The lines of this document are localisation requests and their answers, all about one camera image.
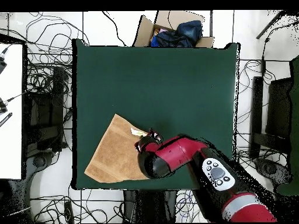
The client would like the black camera with cable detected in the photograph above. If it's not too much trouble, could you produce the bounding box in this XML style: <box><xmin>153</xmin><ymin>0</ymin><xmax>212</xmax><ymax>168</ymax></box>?
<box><xmin>0</xmin><ymin>54</ymin><xmax>8</xmax><ymax>75</ymax></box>

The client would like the black slanted bar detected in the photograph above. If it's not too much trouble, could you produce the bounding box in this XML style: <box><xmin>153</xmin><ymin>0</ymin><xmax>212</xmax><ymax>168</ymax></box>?
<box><xmin>255</xmin><ymin>10</ymin><xmax>286</xmax><ymax>40</ymax></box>

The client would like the blue and black cable tangle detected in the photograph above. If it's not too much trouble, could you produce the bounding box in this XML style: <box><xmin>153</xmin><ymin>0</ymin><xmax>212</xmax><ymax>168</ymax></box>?
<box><xmin>175</xmin><ymin>190</ymin><xmax>208</xmax><ymax>223</ymax></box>

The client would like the orange terry towel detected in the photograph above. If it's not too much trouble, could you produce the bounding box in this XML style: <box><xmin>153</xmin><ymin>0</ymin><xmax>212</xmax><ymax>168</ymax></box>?
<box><xmin>84</xmin><ymin>113</ymin><xmax>151</xmax><ymax>184</ymax></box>

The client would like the long black cable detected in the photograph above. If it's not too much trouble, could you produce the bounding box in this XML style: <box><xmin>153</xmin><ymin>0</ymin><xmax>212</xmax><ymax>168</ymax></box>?
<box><xmin>102</xmin><ymin>10</ymin><xmax>128</xmax><ymax>47</ymax></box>

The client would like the dark green table cloth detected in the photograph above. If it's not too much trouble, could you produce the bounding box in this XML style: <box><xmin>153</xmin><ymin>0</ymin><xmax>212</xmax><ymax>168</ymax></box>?
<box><xmin>72</xmin><ymin>38</ymin><xmax>239</xmax><ymax>191</ymax></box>

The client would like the brown cardboard box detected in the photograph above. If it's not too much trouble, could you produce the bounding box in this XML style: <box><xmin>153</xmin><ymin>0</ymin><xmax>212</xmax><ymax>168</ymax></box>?
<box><xmin>133</xmin><ymin>10</ymin><xmax>214</xmax><ymax>48</ymax></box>

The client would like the grey round base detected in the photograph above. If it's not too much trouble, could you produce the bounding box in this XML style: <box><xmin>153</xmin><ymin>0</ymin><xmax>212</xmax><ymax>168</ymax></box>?
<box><xmin>24</xmin><ymin>150</ymin><xmax>59</xmax><ymax>183</ymax></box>

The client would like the small black device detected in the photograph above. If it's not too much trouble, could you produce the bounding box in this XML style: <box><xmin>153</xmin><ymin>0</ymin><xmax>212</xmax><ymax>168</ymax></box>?
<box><xmin>0</xmin><ymin>97</ymin><xmax>9</xmax><ymax>115</ymax></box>

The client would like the white side table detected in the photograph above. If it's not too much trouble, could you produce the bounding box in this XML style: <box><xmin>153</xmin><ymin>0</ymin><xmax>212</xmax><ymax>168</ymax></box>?
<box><xmin>0</xmin><ymin>43</ymin><xmax>24</xmax><ymax>180</ymax></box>

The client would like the black equipment stand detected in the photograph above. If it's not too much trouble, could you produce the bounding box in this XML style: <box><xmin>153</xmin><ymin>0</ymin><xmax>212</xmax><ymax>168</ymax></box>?
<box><xmin>24</xmin><ymin>66</ymin><xmax>65</xmax><ymax>153</ymax></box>

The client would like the dark navy garment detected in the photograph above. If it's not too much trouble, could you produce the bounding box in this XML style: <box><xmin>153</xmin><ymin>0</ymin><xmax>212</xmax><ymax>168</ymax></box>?
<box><xmin>150</xmin><ymin>30</ymin><xmax>195</xmax><ymax>48</ymax></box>

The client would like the black wheeled base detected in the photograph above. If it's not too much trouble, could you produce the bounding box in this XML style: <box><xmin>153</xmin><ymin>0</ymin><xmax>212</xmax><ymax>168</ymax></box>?
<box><xmin>253</xmin><ymin>157</ymin><xmax>293</xmax><ymax>187</ymax></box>

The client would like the black power strip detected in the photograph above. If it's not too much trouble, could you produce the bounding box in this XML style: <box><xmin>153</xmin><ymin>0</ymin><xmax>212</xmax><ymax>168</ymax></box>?
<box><xmin>64</xmin><ymin>201</ymin><xmax>75</xmax><ymax>224</ymax></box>

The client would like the blue denim garment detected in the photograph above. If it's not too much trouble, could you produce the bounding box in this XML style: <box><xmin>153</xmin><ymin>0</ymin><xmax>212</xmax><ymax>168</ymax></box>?
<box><xmin>175</xmin><ymin>20</ymin><xmax>203</xmax><ymax>42</ymax></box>

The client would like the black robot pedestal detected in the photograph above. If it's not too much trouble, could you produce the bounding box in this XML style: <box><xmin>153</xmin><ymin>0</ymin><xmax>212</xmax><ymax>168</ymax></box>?
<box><xmin>122</xmin><ymin>190</ymin><xmax>178</xmax><ymax>223</ymax></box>

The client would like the pink garment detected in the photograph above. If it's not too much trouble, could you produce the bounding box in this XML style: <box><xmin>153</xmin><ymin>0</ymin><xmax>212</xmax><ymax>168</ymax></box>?
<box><xmin>152</xmin><ymin>27</ymin><xmax>168</xmax><ymax>36</ymax></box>

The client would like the black slotted strip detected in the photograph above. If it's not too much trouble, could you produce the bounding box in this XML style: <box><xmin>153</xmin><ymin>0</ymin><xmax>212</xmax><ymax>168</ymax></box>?
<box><xmin>0</xmin><ymin>112</ymin><xmax>13</xmax><ymax>128</ymax></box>

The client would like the black cable with plug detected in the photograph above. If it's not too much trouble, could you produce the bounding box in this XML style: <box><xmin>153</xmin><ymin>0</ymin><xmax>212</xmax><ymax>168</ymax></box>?
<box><xmin>260</xmin><ymin>22</ymin><xmax>299</xmax><ymax>76</ymax></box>

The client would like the black monitor stand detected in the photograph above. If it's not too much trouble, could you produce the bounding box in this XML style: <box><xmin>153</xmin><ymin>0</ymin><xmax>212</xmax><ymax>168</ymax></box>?
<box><xmin>249</xmin><ymin>75</ymin><xmax>295</xmax><ymax>159</ymax></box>

